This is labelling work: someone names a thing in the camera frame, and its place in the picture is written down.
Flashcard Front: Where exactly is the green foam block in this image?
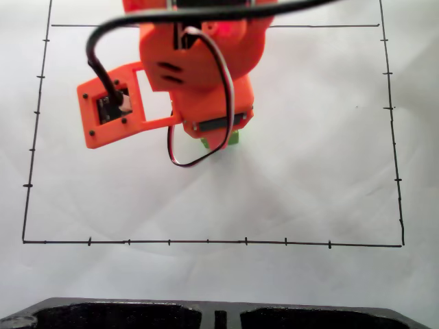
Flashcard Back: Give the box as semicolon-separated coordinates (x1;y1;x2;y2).
200;129;241;149

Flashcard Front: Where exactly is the black camera cable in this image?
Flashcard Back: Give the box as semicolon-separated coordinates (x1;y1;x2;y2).
85;0;339;114

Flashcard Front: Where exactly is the orange camera mount with board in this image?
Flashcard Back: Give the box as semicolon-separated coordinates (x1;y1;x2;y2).
76;61;183;150

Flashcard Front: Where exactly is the white paper sheet with lines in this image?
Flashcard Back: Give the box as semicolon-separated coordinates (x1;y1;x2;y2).
0;0;439;309

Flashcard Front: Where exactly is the white red black servo wire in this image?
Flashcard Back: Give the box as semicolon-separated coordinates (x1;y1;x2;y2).
167;26;236;169

